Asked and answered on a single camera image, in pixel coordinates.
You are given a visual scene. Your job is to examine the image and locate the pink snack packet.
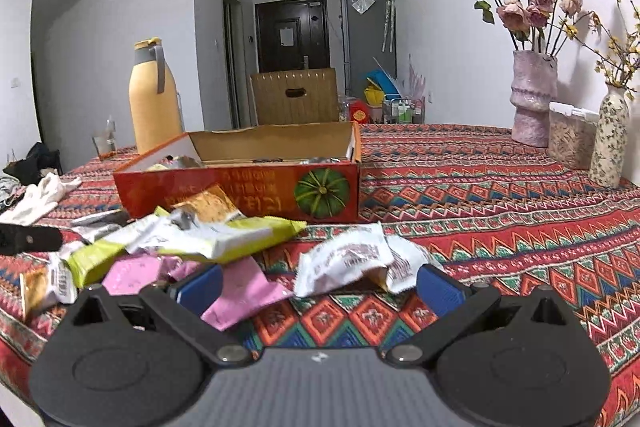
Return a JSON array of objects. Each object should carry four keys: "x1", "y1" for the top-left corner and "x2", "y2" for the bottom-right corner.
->
[
  {"x1": 200, "y1": 256, "x2": 295, "y2": 332},
  {"x1": 101, "y1": 255, "x2": 173, "y2": 298}
]

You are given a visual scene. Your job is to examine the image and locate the orange cardboard box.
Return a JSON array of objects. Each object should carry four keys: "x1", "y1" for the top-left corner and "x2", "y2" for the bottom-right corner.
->
[{"x1": 112, "y1": 121, "x2": 362, "y2": 224}]

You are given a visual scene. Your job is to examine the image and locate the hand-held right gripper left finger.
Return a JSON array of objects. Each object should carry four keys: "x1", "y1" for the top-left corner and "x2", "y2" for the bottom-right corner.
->
[{"x1": 74, "y1": 264, "x2": 252, "y2": 369}]

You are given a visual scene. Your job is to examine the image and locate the white yellow-green snack packet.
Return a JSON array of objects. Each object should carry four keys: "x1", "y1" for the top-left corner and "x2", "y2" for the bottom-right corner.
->
[{"x1": 155, "y1": 206, "x2": 307, "y2": 264}]

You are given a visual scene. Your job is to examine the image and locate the pink plastic wrap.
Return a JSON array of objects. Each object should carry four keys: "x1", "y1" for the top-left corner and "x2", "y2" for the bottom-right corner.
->
[{"x1": 407, "y1": 57, "x2": 426, "y2": 98}]

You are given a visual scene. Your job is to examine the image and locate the yellow flower branches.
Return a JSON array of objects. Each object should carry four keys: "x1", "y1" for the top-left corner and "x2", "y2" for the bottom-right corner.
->
[{"x1": 560, "y1": 0, "x2": 640, "y2": 100}]

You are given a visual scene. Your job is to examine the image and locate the clear grain container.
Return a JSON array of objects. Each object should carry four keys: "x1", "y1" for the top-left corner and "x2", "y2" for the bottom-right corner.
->
[{"x1": 548, "y1": 101, "x2": 599, "y2": 170}]

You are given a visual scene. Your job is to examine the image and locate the black bag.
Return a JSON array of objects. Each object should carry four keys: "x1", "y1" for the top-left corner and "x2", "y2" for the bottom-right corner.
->
[{"x1": 2, "y1": 142, "x2": 63, "y2": 185}]

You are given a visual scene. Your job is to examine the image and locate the glass cup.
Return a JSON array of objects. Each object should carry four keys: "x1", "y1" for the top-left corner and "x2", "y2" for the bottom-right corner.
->
[{"x1": 92, "y1": 119, "x2": 118, "y2": 158}]

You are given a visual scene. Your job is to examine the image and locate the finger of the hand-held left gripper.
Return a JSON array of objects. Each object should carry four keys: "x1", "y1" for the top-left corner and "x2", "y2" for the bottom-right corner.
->
[{"x1": 0, "y1": 222, "x2": 64, "y2": 254}]

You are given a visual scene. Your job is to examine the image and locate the yellow thermos jug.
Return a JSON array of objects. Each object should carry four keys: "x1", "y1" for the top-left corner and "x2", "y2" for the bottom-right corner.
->
[{"x1": 128, "y1": 38, "x2": 183, "y2": 155}]

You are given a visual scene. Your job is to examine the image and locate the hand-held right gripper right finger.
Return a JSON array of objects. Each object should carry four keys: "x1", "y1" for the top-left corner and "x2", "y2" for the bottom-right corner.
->
[{"x1": 385, "y1": 264, "x2": 567, "y2": 369}]

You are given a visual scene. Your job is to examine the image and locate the dark side door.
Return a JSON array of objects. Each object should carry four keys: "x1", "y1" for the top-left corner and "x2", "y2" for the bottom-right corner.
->
[{"x1": 222, "y1": 0, "x2": 246, "y2": 128}]

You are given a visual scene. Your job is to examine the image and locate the white cloth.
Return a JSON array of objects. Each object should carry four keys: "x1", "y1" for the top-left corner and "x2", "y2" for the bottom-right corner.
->
[{"x1": 10, "y1": 173, "x2": 82, "y2": 224}]

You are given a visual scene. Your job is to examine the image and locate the white folded umbrella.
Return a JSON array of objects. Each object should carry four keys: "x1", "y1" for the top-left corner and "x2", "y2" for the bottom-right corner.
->
[{"x1": 382, "y1": 0, "x2": 396, "y2": 54}]

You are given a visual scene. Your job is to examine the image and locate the dark entrance door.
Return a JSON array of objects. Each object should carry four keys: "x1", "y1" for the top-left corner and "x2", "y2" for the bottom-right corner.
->
[{"x1": 255, "y1": 0, "x2": 331, "y2": 72}]

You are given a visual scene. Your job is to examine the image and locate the wire trolley rack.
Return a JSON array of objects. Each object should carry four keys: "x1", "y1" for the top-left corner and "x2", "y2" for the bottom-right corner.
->
[{"x1": 382, "y1": 97, "x2": 426, "y2": 124}]

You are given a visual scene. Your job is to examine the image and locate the wooden chair back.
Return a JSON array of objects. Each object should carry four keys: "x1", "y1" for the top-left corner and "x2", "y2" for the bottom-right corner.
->
[{"x1": 250, "y1": 68, "x2": 341, "y2": 126}]

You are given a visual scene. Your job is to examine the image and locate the orange white barcode snack packet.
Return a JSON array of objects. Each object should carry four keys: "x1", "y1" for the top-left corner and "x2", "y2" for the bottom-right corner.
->
[{"x1": 20, "y1": 252, "x2": 79, "y2": 320}]

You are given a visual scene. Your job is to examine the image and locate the grey refrigerator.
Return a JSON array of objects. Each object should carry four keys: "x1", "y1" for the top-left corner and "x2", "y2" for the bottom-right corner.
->
[{"x1": 341, "y1": 0, "x2": 398, "y2": 98}]

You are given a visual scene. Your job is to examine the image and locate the pink ceramic vase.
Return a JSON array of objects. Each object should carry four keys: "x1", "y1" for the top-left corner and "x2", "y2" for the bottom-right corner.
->
[{"x1": 510, "y1": 50, "x2": 558, "y2": 148}]

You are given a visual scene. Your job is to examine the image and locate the white silver snack packet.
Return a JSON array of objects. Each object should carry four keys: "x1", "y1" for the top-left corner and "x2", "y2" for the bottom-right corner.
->
[{"x1": 125, "y1": 209, "x2": 201, "y2": 255}]

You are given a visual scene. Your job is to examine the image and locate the white purple-print snack packet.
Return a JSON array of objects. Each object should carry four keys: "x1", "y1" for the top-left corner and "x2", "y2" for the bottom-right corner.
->
[{"x1": 294, "y1": 223, "x2": 396, "y2": 299}]

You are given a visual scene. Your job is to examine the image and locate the white brown snack packet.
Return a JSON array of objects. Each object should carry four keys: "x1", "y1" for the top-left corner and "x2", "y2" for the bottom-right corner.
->
[{"x1": 370, "y1": 234, "x2": 446, "y2": 294}]

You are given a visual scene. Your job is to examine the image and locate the floral print vase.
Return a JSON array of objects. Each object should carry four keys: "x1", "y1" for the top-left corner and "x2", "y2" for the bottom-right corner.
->
[{"x1": 589, "y1": 83, "x2": 630, "y2": 188}]

